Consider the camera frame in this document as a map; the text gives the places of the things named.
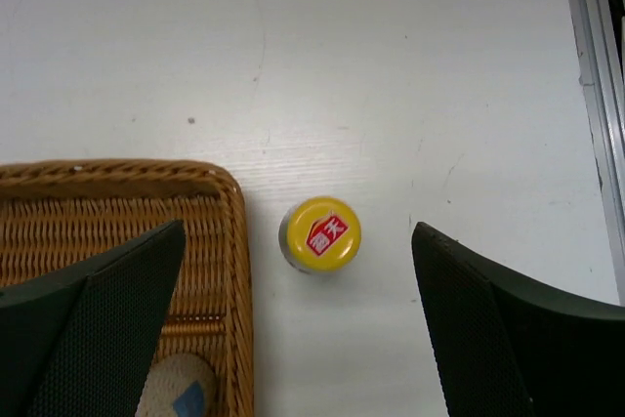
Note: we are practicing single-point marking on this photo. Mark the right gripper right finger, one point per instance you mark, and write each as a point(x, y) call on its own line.
point(506, 344)

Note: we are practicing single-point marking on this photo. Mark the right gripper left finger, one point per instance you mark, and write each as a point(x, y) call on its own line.
point(79, 341)

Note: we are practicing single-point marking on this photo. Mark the silver-lid bead jar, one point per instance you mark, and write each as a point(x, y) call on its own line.
point(180, 385)

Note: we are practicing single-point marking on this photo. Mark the red sauce bottle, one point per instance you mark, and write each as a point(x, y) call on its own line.
point(320, 235)

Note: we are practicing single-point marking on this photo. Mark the wicker divided tray basket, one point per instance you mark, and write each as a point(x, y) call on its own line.
point(57, 212)

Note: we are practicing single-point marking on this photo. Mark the right side aluminium rail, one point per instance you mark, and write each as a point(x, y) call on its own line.
point(601, 80)

